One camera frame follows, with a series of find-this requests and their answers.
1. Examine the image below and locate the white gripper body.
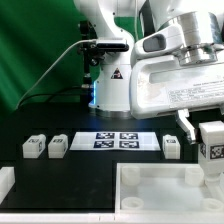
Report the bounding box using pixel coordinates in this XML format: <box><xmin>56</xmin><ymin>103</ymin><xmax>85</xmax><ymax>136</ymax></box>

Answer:
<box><xmin>130</xmin><ymin>23</ymin><xmax>224</xmax><ymax>119</ymax></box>

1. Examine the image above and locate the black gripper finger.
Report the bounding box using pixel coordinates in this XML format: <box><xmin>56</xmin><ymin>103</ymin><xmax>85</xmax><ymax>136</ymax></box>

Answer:
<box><xmin>175</xmin><ymin>109</ymin><xmax>198</xmax><ymax>145</ymax></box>

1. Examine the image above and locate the white square tabletop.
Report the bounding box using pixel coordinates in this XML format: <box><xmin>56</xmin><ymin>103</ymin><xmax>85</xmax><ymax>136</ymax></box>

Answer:
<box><xmin>115</xmin><ymin>163</ymin><xmax>224</xmax><ymax>213</ymax></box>

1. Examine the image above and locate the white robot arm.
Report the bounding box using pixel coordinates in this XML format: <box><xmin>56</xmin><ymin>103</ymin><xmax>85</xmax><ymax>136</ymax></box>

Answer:
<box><xmin>73</xmin><ymin>0</ymin><xmax>224</xmax><ymax>144</ymax></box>

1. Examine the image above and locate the white sheet with AprilTags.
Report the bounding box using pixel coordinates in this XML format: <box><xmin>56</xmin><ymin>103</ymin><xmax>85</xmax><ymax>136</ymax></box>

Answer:
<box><xmin>70</xmin><ymin>131</ymin><xmax>160</xmax><ymax>151</ymax></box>

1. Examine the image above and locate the white L-shaped obstacle fixture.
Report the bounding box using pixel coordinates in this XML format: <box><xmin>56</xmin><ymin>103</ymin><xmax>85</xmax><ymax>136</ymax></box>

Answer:
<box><xmin>0</xmin><ymin>166</ymin><xmax>224</xmax><ymax>224</ymax></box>

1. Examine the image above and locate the black camera on stand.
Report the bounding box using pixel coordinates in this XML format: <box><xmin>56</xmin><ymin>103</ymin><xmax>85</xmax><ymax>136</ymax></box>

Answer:
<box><xmin>77</xmin><ymin>20</ymin><xmax>105</xmax><ymax>85</ymax></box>

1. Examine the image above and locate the black cable on table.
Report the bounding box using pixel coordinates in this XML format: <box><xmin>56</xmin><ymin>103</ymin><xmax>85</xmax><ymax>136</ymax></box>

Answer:
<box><xmin>18</xmin><ymin>85</ymin><xmax>93</xmax><ymax>108</ymax></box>

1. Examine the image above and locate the grey camera cable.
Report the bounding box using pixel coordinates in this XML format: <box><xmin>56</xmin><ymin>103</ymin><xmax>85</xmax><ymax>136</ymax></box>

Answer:
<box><xmin>15</xmin><ymin>39</ymin><xmax>98</xmax><ymax>109</ymax></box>

